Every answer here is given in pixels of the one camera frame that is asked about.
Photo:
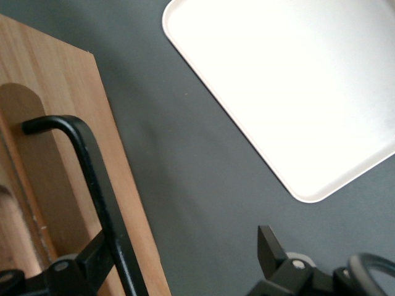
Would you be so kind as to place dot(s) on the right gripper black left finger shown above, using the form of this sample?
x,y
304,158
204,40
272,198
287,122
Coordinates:
x,y
77,274

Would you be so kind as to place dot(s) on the wooden drawer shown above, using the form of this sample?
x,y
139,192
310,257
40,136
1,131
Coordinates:
x,y
61,80

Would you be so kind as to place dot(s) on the white rectangular tray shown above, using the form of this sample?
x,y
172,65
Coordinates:
x,y
293,86

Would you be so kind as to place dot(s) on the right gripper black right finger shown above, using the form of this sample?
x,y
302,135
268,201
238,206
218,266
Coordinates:
x,y
271,253

